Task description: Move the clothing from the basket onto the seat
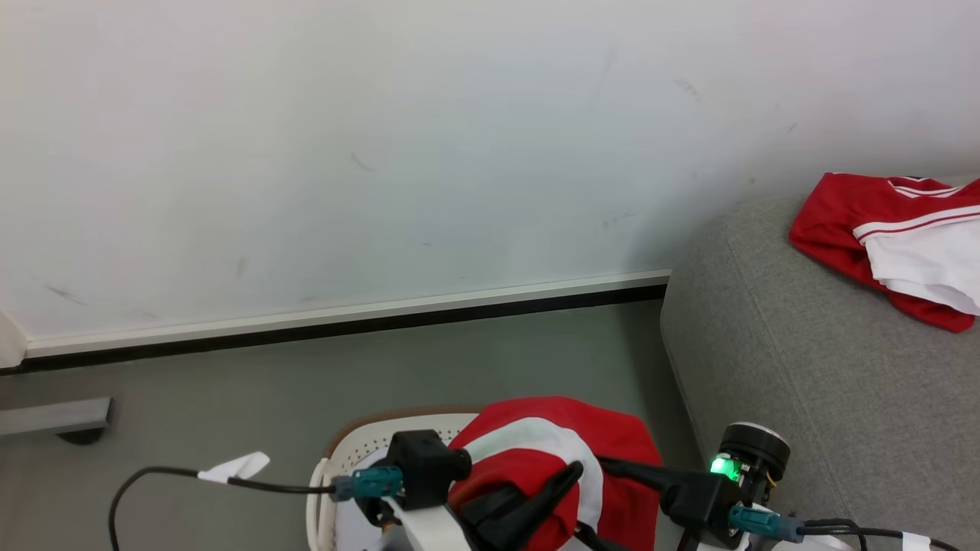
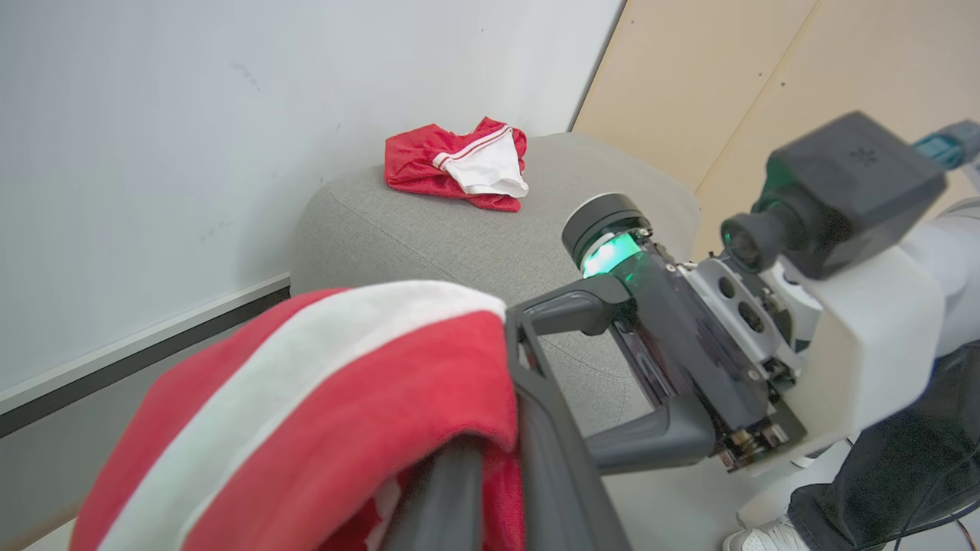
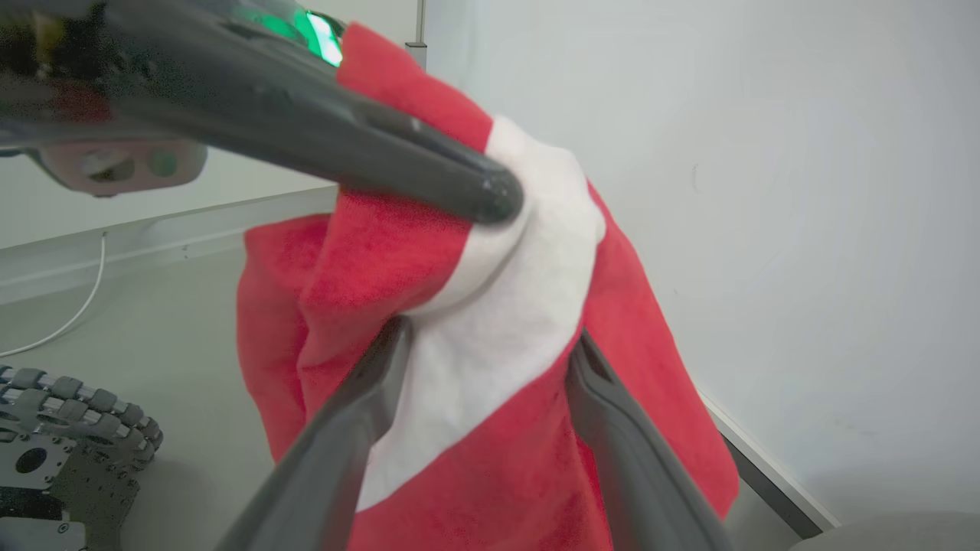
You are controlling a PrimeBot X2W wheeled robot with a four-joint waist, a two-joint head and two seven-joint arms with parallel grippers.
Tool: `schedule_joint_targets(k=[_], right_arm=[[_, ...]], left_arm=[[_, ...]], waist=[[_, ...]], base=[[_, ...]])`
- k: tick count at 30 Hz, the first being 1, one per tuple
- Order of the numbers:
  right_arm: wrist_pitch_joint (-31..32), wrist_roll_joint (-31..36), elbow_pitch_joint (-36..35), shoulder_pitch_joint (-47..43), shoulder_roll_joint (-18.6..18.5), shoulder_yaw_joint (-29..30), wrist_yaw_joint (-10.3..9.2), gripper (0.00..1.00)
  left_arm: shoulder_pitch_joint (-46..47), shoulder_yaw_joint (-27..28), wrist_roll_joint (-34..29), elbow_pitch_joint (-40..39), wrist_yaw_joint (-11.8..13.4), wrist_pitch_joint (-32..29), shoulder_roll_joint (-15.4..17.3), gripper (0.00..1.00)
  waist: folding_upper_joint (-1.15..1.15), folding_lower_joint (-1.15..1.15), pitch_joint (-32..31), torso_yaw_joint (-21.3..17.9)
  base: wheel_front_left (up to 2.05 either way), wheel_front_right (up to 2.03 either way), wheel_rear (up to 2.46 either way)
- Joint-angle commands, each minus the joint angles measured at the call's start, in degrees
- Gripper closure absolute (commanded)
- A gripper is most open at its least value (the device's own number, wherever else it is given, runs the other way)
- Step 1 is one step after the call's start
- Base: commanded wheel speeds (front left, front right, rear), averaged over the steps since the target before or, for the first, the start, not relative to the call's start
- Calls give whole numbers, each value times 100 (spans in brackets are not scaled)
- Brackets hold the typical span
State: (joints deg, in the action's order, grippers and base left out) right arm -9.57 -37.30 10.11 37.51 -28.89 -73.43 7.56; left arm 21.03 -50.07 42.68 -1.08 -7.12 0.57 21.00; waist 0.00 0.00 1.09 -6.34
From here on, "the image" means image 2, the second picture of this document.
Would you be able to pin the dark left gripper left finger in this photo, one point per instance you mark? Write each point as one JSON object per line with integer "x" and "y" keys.
{"x": 448, "y": 505}

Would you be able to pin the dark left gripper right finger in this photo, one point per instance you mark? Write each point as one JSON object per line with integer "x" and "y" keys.
{"x": 555, "y": 467}

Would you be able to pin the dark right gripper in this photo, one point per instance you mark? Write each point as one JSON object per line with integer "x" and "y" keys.
{"x": 689, "y": 344}

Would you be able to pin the red and white garment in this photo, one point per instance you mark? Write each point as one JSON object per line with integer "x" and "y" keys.
{"x": 306, "y": 398}

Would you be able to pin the red white shorts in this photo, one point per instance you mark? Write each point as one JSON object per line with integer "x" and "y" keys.
{"x": 413, "y": 161}

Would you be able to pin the white sneaker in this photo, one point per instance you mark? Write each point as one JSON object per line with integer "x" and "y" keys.
{"x": 766, "y": 537}

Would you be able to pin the person leg dark jeans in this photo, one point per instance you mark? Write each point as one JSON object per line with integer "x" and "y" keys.
{"x": 903, "y": 474}

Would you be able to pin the beige wooden panel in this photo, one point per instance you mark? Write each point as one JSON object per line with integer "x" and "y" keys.
{"x": 727, "y": 76}

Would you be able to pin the white and black baseboard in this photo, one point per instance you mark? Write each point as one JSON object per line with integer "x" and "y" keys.
{"x": 115, "y": 356}

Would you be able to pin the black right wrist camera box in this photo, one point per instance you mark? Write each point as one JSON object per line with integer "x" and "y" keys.
{"x": 850, "y": 191}

